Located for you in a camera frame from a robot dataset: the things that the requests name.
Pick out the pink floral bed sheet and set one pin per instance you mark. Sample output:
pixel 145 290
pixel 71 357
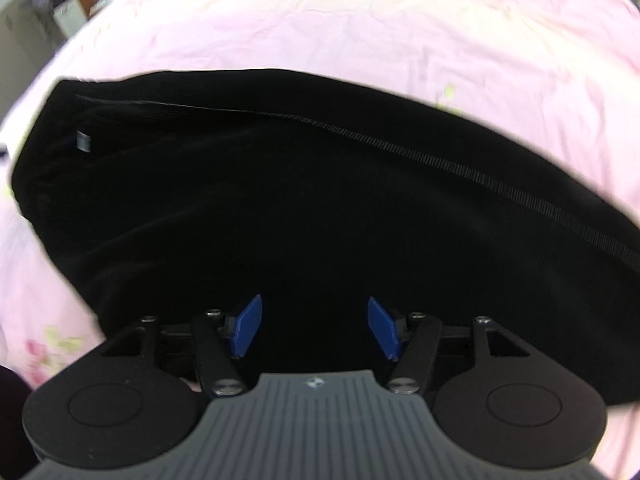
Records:
pixel 350 25

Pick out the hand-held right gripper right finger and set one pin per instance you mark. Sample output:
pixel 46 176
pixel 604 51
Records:
pixel 382 327

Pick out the black pants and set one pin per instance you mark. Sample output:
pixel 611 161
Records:
pixel 300 200

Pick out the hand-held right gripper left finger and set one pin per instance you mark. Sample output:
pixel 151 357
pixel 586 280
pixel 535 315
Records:
pixel 248 325

